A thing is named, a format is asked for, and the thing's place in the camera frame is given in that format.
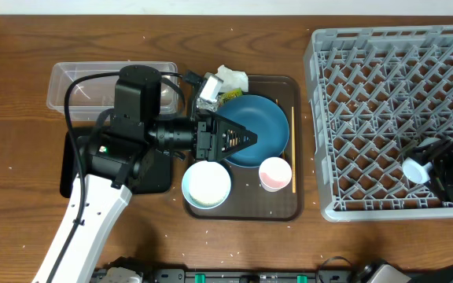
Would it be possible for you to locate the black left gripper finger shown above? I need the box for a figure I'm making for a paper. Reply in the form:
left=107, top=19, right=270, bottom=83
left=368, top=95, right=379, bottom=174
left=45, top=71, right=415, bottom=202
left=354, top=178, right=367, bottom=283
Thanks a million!
left=210, top=112, right=257, bottom=138
left=215, top=137, right=257, bottom=161

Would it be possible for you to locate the dark blue plate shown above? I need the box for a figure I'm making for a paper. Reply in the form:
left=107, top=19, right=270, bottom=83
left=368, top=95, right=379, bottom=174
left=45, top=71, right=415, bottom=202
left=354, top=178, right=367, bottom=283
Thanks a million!
left=217, top=95, right=289, bottom=167

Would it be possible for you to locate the pink plastic cup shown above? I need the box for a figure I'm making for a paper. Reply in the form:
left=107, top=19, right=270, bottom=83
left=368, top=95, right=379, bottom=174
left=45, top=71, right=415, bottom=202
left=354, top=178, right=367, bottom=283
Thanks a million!
left=259, top=157, right=293, bottom=192

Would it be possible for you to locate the light blue plastic cup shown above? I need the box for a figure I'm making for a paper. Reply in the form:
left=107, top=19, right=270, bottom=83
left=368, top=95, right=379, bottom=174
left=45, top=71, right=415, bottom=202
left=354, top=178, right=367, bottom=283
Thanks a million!
left=402, top=138, right=440, bottom=184

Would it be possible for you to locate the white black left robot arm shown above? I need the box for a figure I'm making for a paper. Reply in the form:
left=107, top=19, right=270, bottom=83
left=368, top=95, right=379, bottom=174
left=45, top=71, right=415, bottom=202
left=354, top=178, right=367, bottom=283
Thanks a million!
left=34, top=64, right=257, bottom=282

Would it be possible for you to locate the grey dishwasher rack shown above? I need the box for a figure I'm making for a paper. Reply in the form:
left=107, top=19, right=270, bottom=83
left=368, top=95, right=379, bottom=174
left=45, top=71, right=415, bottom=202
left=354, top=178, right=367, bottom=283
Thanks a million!
left=304, top=25, right=453, bottom=222

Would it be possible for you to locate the yellow green snack wrapper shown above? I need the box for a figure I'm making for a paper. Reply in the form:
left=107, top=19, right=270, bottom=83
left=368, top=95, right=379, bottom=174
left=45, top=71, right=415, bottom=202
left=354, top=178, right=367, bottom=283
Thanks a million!
left=219, top=88, right=243, bottom=105

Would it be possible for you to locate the light blue rice bowl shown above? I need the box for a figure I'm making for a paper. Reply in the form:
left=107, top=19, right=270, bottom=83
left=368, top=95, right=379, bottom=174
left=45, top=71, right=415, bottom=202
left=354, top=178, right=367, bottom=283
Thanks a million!
left=181, top=161, right=232, bottom=210

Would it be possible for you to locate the crumpled aluminium foil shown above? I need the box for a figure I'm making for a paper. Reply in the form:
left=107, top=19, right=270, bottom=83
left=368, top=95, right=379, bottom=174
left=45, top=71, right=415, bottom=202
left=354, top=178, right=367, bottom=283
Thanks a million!
left=196, top=95, right=219, bottom=112

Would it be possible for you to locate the crumpled white tissue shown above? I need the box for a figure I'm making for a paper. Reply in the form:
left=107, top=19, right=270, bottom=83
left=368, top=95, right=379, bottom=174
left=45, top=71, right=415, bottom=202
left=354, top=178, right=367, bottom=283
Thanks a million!
left=215, top=65, right=249, bottom=93

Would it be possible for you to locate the black tray bin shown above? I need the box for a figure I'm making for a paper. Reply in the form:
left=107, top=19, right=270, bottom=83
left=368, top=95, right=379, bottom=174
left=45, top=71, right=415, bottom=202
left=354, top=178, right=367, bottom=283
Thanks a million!
left=73, top=126, right=172, bottom=194

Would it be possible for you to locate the right wooden chopstick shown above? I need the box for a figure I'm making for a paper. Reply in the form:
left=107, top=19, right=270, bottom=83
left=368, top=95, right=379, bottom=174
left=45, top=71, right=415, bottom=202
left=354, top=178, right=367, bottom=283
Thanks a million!
left=291, top=106, right=296, bottom=193

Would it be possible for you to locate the brown serving tray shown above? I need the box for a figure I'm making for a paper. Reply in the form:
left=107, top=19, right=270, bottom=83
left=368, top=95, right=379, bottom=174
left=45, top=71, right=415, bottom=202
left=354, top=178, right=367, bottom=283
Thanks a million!
left=184, top=75, right=304, bottom=222

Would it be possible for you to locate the clear plastic bin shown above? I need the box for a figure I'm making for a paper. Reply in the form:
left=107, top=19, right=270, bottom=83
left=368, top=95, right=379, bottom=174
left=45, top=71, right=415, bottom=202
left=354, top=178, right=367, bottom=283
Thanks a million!
left=46, top=61, right=179, bottom=121

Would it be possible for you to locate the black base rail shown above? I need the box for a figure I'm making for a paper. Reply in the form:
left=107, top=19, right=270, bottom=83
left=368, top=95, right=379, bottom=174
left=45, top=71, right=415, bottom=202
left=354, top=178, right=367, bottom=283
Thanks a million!
left=92, top=257, right=447, bottom=283

